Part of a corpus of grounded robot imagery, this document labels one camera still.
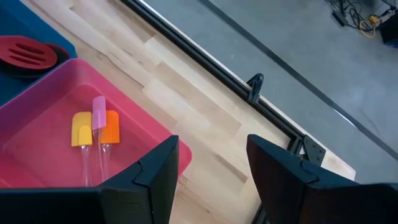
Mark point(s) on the black corner plate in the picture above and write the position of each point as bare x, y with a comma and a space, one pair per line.
314, 151

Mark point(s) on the teal blue plastic bin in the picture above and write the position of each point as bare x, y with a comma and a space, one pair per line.
18, 21

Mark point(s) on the black table edge rail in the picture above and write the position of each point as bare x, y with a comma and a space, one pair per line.
202, 57

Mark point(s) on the black rail bracket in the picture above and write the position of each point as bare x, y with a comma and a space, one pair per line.
255, 87

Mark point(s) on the black computer tower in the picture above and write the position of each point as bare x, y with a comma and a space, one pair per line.
390, 32

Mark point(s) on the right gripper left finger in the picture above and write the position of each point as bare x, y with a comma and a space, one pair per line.
149, 186

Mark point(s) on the black power brick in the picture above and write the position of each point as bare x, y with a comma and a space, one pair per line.
339, 18

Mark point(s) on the pink translucent plastic bin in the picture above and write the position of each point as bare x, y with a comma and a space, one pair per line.
46, 155

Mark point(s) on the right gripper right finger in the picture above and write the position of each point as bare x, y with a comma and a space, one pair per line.
289, 193

